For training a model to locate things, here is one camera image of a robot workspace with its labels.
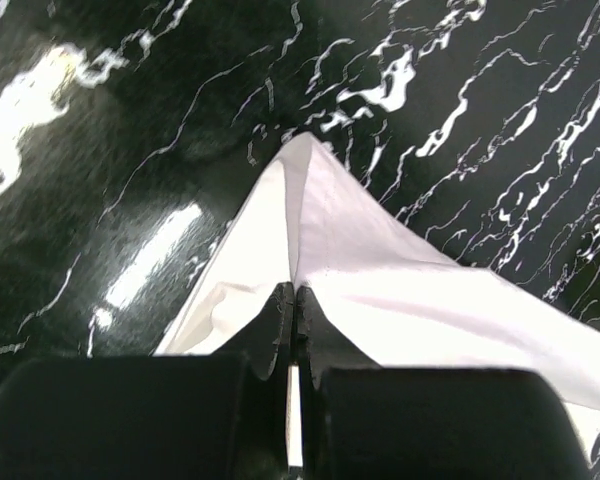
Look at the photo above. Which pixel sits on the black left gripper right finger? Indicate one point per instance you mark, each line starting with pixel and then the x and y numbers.
pixel 361 420

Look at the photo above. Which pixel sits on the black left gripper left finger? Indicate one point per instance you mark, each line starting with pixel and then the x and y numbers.
pixel 215 416

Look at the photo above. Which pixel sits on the white t-shirt with robot print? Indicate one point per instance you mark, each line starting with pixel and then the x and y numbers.
pixel 308 222

